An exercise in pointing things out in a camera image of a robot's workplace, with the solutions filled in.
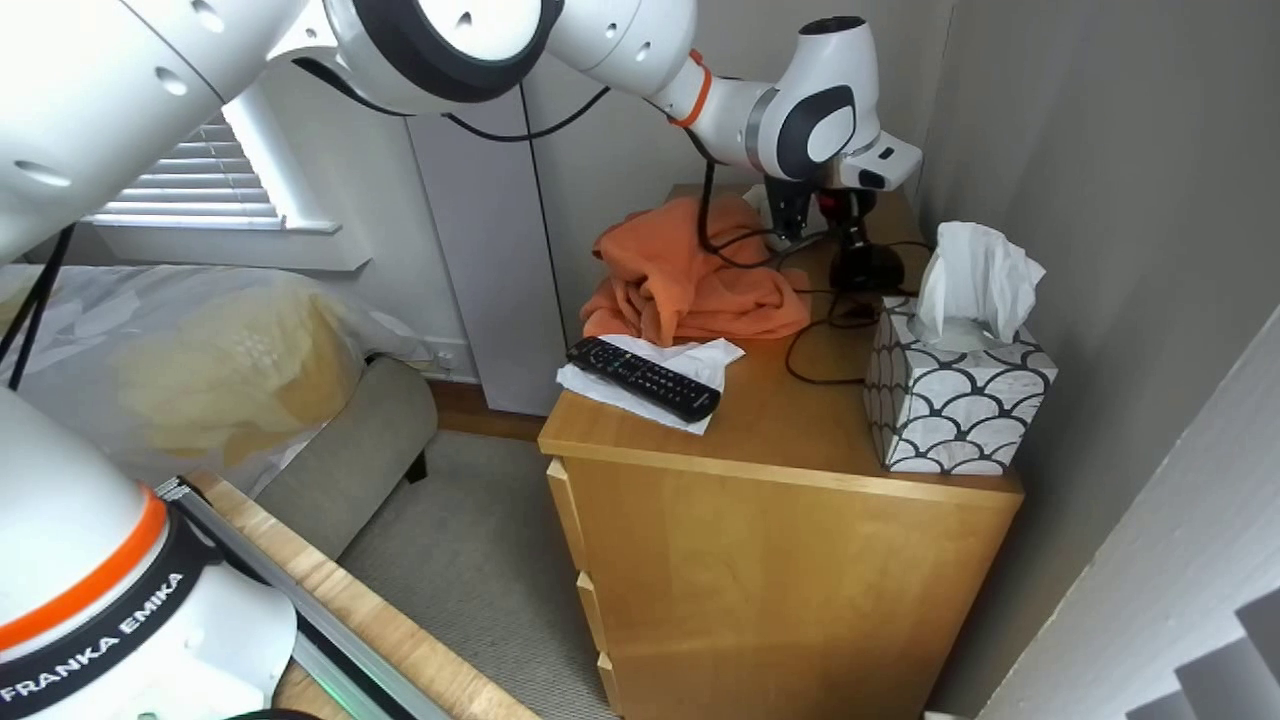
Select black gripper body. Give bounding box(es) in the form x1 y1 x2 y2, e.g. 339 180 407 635
760 168 887 215

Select white tissue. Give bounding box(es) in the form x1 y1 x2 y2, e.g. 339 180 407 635
918 215 1049 347

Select orange cloth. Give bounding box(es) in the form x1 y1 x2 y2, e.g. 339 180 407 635
575 192 815 347

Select white paper sheet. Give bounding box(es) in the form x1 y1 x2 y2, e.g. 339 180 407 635
553 331 747 441

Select patterned tissue box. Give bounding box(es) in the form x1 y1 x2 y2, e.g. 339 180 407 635
861 298 1062 482

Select black remote control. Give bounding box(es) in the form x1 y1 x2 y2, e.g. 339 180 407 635
569 337 723 429

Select white leaning panel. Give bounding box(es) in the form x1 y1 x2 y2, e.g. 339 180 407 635
396 58 571 420

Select wooden dresser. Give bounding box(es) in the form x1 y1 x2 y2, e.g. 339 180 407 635
537 180 1028 720

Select gray upholstered bench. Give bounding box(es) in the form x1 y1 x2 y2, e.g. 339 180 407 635
253 351 444 565

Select yellow pillow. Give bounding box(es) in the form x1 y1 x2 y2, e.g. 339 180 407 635
112 286 364 466

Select white window blinds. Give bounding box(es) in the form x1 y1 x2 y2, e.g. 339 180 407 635
83 117 288 223

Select black clock cable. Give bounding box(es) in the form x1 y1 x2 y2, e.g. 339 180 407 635
685 166 936 393

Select white window frame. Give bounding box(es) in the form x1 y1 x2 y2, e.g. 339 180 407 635
52 111 377 281

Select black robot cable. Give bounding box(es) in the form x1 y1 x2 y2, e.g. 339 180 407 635
0 51 616 393

